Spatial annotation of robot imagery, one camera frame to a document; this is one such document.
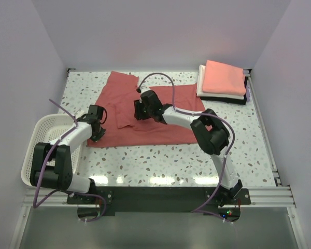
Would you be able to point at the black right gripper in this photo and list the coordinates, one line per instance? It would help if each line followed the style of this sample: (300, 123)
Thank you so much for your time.
(139, 110)

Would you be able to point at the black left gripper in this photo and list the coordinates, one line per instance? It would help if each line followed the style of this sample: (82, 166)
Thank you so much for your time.
(99, 133)

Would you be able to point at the red t-shirt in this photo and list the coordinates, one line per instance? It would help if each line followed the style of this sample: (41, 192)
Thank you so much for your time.
(122, 129)

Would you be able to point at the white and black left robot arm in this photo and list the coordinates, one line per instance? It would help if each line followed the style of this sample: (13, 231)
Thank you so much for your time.
(52, 165)

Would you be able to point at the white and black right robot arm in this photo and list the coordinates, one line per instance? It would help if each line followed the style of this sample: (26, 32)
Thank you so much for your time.
(209, 130)

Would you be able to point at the white perforated plastic basket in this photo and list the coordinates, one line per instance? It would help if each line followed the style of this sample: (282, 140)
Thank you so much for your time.
(46, 132)

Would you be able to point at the folded white t-shirt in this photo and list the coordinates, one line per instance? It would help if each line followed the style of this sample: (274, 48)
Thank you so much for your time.
(200, 93)

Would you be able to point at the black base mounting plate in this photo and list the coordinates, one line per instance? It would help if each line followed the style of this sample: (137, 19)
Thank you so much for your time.
(141, 199)

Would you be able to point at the folded salmon pink t-shirt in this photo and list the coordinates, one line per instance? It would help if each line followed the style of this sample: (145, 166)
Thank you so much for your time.
(220, 78)

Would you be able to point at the folded black t-shirt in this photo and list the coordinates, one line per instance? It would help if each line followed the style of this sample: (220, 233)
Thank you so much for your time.
(227, 100)

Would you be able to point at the folded lavender t-shirt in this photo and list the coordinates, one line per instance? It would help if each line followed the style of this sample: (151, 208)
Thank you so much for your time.
(247, 91)

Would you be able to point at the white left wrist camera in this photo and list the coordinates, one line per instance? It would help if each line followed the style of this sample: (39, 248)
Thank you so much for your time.
(79, 113)

